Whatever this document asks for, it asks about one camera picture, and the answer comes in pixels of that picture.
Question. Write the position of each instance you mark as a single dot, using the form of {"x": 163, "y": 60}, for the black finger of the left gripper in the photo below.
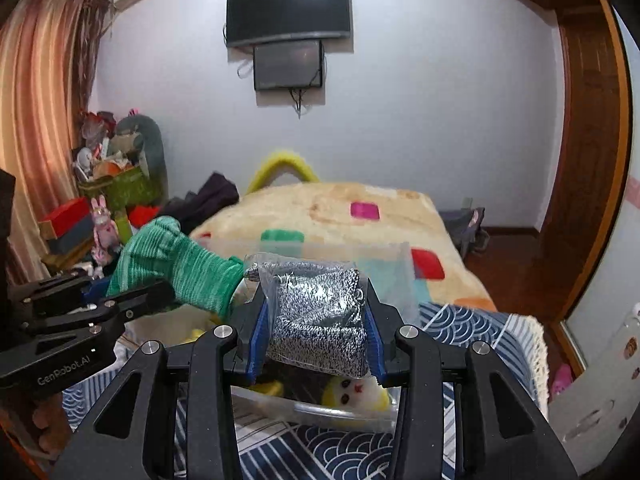
{"x": 57, "y": 303}
{"x": 68, "y": 336}

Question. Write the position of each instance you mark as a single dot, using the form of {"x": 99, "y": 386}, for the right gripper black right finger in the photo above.
{"x": 500, "y": 433}

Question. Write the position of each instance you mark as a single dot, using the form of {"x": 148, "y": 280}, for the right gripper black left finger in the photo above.
{"x": 130, "y": 432}

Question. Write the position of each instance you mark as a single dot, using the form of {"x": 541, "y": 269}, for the green knitted glove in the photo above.
{"x": 160, "y": 251}

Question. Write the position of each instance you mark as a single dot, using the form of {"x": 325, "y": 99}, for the yellow plush face ball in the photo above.
{"x": 361, "y": 401}

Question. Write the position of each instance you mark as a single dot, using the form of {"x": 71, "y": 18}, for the grey speckled glove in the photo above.
{"x": 315, "y": 313}

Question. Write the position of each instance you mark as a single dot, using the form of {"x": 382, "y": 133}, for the left hand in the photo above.
{"x": 51, "y": 420}

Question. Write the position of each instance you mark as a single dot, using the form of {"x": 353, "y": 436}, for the red box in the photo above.
{"x": 59, "y": 221}

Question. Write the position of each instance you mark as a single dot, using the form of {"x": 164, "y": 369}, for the white appliance with stickers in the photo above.
{"x": 590, "y": 416}

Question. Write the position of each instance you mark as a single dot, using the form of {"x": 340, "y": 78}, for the pink bunny plush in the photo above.
{"x": 105, "y": 235}

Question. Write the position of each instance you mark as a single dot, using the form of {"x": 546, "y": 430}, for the blue white patterned cloth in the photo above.
{"x": 312, "y": 426}

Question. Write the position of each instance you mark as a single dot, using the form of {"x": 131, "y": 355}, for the green basket of toys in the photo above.
{"x": 129, "y": 188}

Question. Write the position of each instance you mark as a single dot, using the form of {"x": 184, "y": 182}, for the black clothes pile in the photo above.
{"x": 215, "y": 194}

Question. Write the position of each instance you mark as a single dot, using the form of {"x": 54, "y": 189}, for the grey plush shark toy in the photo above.
{"x": 138, "y": 135}

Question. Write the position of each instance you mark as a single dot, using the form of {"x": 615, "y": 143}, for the dark bag on floor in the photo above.
{"x": 464, "y": 227}

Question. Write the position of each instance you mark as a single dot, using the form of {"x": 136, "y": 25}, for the brown wooden door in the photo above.
{"x": 595, "y": 145}

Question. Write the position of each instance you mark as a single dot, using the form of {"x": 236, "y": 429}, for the yellow fuzzy hoop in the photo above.
{"x": 281, "y": 162}

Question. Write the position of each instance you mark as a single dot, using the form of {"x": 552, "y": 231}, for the orange striped curtain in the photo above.
{"x": 48, "y": 61}

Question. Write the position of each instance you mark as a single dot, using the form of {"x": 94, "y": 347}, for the small black monitor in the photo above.
{"x": 288, "y": 65}

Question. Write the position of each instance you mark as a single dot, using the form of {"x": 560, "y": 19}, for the large curved black tv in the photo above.
{"x": 251, "y": 22}

